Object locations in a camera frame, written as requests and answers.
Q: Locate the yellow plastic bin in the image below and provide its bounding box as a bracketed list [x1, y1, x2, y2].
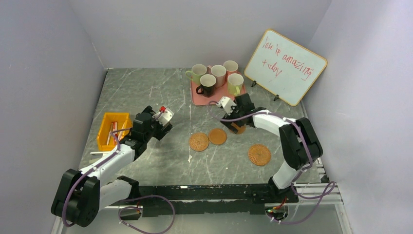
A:
[96, 112, 132, 151]

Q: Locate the light wooden coaster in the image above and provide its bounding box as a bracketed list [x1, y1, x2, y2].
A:
[231, 123, 246, 135]
[208, 128, 227, 145]

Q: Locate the pink serving tray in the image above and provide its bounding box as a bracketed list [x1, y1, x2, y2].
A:
[190, 81, 235, 106]

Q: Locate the whiteboard with red writing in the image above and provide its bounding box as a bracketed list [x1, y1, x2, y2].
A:
[244, 29, 328, 106]

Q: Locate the green mug front right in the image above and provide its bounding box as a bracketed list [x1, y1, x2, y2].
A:
[227, 73, 244, 96]

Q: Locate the black mug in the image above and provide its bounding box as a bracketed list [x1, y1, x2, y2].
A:
[195, 74, 216, 98]

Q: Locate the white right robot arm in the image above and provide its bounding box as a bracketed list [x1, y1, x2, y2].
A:
[213, 94, 323, 202]

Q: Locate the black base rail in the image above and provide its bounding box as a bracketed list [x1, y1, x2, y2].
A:
[115, 183, 299, 217]

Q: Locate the green mug back left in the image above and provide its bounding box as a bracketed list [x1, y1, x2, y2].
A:
[185, 64, 207, 85]

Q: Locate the red white marker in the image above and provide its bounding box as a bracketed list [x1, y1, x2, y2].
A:
[112, 121, 118, 145]

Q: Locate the pink mug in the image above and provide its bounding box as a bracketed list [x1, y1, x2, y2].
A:
[210, 65, 226, 88]
[223, 60, 239, 79]

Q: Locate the pink mug back right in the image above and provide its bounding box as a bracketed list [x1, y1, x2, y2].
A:
[223, 60, 239, 79]

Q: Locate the green mug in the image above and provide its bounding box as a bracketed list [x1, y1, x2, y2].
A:
[185, 64, 207, 85]
[227, 73, 244, 96]

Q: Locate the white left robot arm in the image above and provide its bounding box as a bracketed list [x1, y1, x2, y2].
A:
[51, 106, 174, 227]

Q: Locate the pink mug centre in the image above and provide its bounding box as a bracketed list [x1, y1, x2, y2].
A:
[210, 65, 226, 88]

